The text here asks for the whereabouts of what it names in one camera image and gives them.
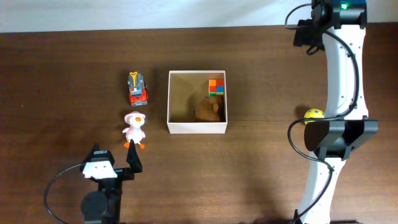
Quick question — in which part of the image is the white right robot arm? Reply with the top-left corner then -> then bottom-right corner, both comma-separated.
292,0 -> 378,223

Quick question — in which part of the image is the red grey toy truck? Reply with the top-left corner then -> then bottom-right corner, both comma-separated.
127,72 -> 148,106

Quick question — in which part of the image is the white cardboard box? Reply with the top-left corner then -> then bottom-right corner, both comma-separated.
167,70 -> 228,134

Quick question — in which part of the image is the white pink toy duck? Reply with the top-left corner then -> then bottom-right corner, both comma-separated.
122,111 -> 146,149

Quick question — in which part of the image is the multicolour puzzle cube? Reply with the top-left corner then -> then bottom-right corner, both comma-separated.
208,79 -> 224,96

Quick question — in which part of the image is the brown plush toy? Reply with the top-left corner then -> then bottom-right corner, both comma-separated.
195,96 -> 223,122

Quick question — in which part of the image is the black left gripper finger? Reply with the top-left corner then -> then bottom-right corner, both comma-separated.
83,143 -> 100,162
126,139 -> 142,173

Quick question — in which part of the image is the yellow ball with dots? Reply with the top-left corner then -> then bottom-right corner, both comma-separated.
304,108 -> 325,124

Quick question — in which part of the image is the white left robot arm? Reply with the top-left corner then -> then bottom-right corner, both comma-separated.
80,141 -> 142,224

